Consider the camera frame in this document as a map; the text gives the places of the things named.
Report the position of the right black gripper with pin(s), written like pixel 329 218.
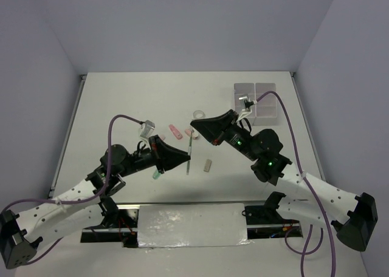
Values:
pixel 216 129

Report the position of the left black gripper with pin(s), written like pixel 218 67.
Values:
pixel 164 156

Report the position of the green pen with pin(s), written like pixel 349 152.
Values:
pixel 189 154

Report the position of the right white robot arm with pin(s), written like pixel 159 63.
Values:
pixel 297 193

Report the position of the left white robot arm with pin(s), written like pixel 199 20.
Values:
pixel 87 204

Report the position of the pink stapler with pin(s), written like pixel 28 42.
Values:
pixel 192 133

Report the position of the clear tape roll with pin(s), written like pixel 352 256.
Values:
pixel 199 114

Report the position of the pink correction tape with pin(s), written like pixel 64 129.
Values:
pixel 174 130

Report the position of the green correction tape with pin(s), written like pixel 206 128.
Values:
pixel 156 174

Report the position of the grey white eraser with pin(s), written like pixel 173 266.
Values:
pixel 207 165

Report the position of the right white organizer box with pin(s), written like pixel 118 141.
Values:
pixel 266 108

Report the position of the silver foil cover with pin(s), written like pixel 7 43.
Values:
pixel 200 225

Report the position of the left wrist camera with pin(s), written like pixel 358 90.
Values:
pixel 146 129

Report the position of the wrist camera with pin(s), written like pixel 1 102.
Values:
pixel 146 129
pixel 246 107

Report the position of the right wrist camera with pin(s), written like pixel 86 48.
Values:
pixel 246 107

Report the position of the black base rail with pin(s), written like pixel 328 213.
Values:
pixel 262 223

